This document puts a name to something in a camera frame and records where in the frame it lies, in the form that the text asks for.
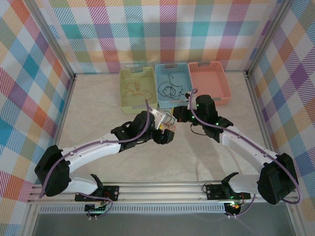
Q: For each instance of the circuit board with orange part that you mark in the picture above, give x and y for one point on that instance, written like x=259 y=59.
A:
x=233 y=206

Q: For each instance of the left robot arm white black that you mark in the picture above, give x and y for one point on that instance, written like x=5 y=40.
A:
x=93 y=152

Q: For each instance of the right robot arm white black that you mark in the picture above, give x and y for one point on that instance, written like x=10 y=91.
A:
x=243 y=147

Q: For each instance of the aluminium side floor rail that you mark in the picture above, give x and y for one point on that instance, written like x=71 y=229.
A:
x=257 y=103
x=60 y=123

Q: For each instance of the pink plastic basket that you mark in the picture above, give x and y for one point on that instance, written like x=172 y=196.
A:
x=211 y=83

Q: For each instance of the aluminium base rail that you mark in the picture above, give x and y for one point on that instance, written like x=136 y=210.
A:
x=160 y=194

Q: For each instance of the green plastic basket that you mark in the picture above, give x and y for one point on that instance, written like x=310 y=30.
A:
x=147 y=78

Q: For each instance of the blue plastic basket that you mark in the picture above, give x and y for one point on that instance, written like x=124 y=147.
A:
x=182 y=76

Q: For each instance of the aluminium frame post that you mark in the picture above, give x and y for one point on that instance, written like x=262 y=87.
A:
x=268 y=37
x=52 y=37

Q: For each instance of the circuit board with green lights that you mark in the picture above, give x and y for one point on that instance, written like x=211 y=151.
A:
x=98 y=208

